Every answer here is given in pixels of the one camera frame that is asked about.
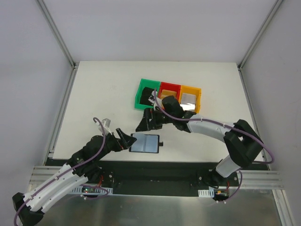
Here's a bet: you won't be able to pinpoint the white cable duct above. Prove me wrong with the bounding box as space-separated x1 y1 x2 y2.
198 189 214 198
69 186 113 195

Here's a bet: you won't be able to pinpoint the black cards in green bin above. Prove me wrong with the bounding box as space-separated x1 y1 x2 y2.
139 87 154 106

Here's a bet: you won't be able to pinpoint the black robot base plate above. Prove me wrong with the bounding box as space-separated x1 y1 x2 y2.
44 157 269 196

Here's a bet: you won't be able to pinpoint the red plastic bin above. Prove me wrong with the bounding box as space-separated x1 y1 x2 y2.
158 82 181 100

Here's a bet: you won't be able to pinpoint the aluminium frame post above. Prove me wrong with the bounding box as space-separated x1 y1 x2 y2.
238 0 285 71
36 0 76 69

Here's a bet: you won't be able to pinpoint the white cards in yellow bin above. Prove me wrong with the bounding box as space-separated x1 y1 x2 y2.
180 93 197 111

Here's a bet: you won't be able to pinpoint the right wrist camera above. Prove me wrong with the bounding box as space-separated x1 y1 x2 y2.
148 90 162 109

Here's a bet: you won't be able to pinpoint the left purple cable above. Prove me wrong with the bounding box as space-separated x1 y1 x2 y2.
13 117 111 226

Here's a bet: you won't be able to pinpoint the yellow plastic bin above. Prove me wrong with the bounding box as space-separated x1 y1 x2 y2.
179 85 202 113

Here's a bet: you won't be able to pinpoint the black leather card holder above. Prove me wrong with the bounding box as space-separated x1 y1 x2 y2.
129 133 164 153

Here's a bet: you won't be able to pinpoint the left white cable duct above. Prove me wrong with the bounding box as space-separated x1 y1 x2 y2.
69 186 113 195

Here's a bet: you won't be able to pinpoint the gold cards in red bin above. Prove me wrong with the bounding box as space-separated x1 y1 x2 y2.
160 89 177 99

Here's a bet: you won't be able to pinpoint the aluminium table rail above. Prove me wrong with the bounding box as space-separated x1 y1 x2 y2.
238 67 269 162
42 64 79 165

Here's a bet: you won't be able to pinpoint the right white cable duct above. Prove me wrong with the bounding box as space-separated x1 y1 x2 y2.
198 189 214 198

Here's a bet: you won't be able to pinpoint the right aluminium table rail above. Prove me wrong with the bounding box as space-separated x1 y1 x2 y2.
238 67 269 162

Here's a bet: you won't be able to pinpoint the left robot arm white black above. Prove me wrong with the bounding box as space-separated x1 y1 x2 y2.
12 129 137 226

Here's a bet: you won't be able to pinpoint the left aluminium table rail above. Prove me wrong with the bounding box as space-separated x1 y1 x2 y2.
42 64 79 165

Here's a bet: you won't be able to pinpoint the right aluminium frame post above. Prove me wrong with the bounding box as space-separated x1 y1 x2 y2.
238 0 285 71

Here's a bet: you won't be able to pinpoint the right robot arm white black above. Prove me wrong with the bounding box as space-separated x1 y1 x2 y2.
135 96 263 188

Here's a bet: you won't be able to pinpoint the left aluminium frame post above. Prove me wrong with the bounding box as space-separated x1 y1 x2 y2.
36 0 76 69

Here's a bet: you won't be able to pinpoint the green plastic bin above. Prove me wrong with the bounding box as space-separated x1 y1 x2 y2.
134 79 161 110

